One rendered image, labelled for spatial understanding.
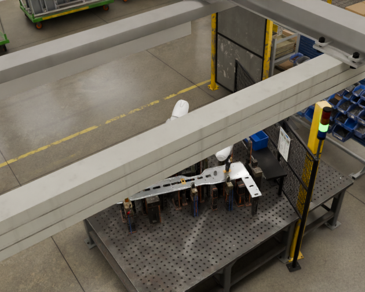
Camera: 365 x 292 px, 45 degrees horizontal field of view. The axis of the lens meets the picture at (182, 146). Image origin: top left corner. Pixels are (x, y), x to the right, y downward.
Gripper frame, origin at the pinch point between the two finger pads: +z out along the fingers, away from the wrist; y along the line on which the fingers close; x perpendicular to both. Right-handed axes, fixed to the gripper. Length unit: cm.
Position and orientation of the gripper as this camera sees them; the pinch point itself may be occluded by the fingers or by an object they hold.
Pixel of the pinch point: (227, 168)
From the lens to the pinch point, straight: 447.9
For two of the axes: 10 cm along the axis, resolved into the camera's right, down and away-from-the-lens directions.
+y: 2.7, 6.0, -7.5
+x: 9.6, -2.0, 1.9
